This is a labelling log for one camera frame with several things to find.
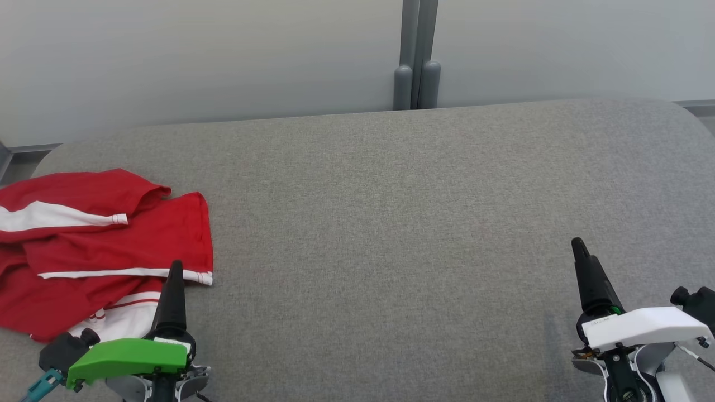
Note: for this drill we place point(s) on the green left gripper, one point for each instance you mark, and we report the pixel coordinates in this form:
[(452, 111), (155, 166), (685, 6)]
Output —
[(128, 357)]

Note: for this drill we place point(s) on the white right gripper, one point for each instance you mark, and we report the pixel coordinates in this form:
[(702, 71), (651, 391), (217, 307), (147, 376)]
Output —
[(642, 326)]

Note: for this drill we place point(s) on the red shorts with white stripe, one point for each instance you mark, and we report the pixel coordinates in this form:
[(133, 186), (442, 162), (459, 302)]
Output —
[(139, 240)]

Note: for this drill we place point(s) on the red and white jersey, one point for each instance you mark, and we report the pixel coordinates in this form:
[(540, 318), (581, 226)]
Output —
[(33, 310)]

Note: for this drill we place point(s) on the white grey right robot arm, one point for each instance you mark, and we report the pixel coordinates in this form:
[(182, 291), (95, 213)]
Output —
[(670, 385)]

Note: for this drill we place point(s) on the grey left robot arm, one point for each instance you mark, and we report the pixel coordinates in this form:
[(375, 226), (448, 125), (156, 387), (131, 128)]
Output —
[(131, 388)]

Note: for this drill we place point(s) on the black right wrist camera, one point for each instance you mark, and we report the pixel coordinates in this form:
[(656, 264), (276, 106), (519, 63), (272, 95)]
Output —
[(701, 307)]

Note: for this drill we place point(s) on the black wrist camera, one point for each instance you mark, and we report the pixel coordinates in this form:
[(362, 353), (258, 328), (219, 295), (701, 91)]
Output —
[(64, 352), (701, 307)]

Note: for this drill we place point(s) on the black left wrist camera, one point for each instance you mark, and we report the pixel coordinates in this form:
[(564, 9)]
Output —
[(64, 352)]

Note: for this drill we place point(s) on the grey partition post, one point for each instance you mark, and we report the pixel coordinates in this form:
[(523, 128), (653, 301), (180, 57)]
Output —
[(416, 56)]

